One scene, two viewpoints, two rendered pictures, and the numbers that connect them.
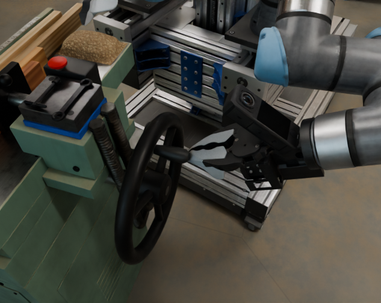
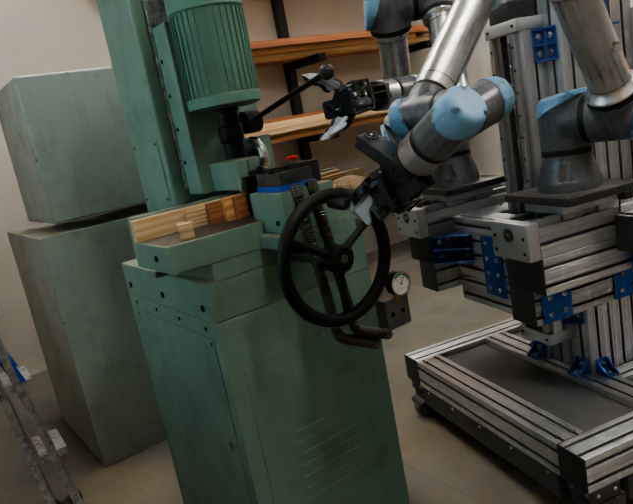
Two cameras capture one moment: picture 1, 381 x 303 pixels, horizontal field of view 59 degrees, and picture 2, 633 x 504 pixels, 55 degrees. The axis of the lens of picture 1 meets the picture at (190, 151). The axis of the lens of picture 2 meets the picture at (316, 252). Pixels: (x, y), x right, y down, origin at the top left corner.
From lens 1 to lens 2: 0.95 m
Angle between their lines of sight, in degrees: 49
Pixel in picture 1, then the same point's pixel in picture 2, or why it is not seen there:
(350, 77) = not seen: hidden behind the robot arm
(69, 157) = (274, 211)
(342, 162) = (409, 154)
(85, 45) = (341, 182)
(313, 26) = (421, 86)
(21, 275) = (218, 307)
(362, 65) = not seen: hidden behind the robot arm
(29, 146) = (257, 211)
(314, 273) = not seen: outside the picture
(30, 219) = (239, 263)
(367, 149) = (416, 135)
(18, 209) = (232, 245)
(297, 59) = (407, 106)
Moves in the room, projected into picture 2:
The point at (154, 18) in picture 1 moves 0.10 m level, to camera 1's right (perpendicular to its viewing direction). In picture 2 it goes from (462, 210) to (493, 208)
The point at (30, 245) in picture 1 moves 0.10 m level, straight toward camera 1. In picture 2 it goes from (232, 287) to (235, 298)
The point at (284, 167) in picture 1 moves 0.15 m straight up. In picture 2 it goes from (398, 188) to (384, 101)
